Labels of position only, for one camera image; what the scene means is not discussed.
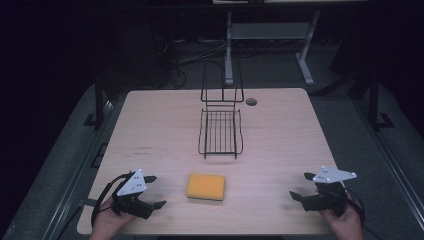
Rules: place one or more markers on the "person's right hand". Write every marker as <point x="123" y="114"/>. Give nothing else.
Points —
<point x="346" y="226"/>

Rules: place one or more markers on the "person's left hand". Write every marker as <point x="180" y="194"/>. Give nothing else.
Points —
<point x="105" y="221"/>

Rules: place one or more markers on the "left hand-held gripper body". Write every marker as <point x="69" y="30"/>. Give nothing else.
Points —
<point x="131" y="185"/>

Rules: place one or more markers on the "grey metal stand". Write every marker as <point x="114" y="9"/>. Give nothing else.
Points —
<point x="266" y="31"/>

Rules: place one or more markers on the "yellow sponge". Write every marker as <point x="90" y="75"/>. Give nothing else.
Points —
<point x="205" y="186"/>

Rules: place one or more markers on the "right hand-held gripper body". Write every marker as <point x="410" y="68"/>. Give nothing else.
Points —
<point x="328" y="200"/>

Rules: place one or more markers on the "black upright post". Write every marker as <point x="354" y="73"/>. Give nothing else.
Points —
<point x="374" y="100"/>
<point x="99" y="103"/>

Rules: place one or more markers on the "metal floor rail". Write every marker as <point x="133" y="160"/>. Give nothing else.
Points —
<point x="78" y="170"/>
<point x="390" y="160"/>

